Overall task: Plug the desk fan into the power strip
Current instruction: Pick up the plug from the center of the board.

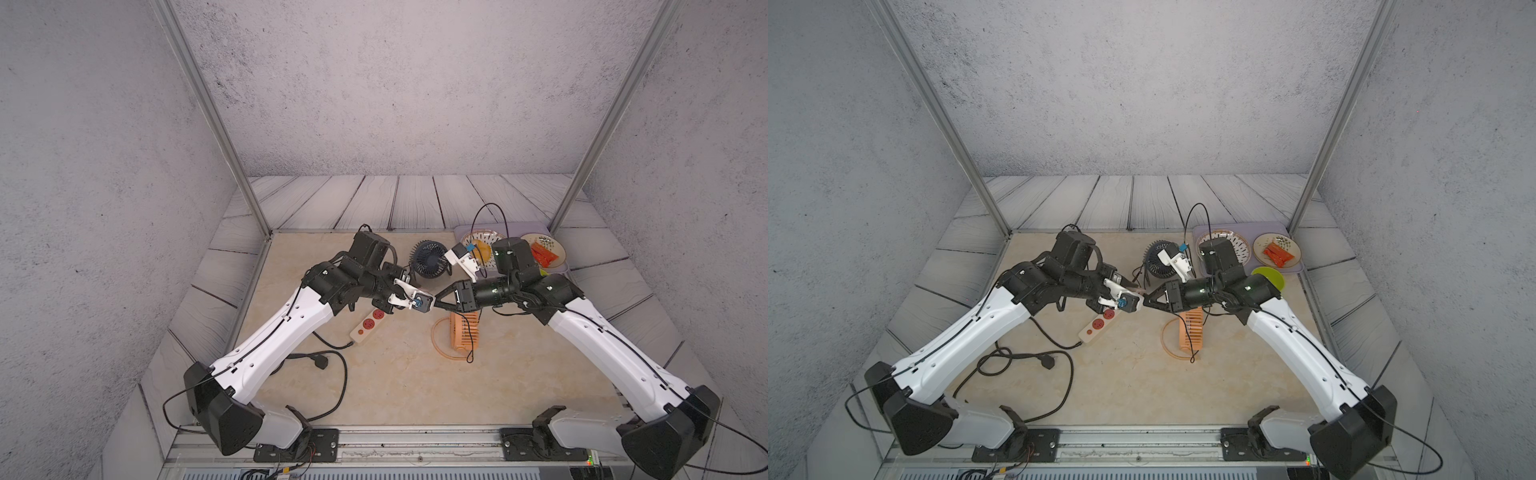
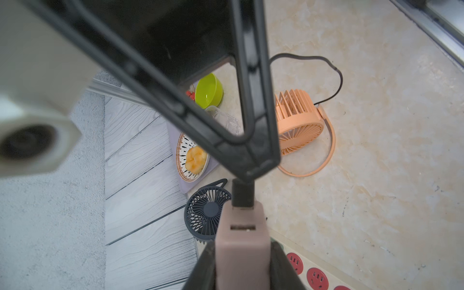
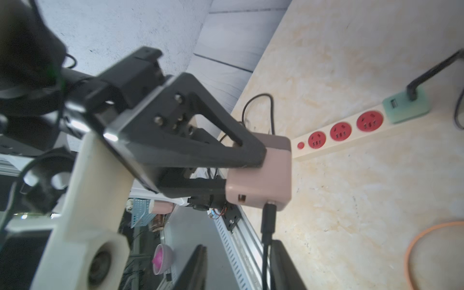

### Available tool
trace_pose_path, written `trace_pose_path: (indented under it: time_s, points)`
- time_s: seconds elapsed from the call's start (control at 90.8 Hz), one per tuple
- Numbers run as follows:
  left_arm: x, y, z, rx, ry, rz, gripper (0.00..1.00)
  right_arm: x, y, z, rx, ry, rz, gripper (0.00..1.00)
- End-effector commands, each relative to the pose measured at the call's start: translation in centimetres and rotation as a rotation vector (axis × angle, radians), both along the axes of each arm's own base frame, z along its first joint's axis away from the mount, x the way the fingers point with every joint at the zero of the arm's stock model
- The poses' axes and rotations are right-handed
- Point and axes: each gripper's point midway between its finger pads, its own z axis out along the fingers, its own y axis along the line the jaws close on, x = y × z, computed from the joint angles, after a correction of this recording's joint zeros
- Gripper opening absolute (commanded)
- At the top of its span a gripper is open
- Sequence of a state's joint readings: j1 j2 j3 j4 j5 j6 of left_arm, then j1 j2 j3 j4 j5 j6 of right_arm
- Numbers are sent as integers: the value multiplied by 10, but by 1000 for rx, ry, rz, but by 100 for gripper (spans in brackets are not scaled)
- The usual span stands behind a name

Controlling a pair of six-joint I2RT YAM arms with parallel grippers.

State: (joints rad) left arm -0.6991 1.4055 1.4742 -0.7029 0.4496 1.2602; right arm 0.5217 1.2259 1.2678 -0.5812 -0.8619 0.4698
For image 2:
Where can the aluminium front rail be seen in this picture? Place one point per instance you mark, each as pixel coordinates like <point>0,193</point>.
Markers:
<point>443,21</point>

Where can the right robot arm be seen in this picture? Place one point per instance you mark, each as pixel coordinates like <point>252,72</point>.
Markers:
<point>158,48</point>

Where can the plate with red food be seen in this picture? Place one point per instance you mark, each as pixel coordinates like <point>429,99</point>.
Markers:
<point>191,95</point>

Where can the patterned bowl with yellow food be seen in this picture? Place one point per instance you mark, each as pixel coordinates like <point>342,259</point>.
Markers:
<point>191,159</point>

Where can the green bowl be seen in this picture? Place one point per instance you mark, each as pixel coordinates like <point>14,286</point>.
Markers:
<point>209,92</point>

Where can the clear plastic cup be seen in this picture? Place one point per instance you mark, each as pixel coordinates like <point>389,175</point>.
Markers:
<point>225,120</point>

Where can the beige power strip red sockets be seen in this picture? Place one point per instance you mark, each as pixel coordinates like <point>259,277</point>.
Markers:
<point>315,273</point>

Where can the pink plug adapter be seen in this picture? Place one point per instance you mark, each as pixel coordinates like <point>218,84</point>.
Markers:
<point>242,249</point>

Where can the orange desk fan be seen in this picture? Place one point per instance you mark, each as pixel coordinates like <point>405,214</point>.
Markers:
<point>299,123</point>

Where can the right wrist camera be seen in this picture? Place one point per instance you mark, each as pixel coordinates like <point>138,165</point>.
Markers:
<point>43,76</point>

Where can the right aluminium frame post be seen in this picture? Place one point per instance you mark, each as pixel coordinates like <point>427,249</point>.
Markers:
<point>108,90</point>

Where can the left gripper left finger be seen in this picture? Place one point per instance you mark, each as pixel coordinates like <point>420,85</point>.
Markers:
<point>203,276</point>

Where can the black desk fan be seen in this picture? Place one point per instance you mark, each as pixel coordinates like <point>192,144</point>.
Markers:
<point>203,210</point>

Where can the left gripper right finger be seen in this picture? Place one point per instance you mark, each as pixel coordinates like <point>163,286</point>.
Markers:
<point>282,275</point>

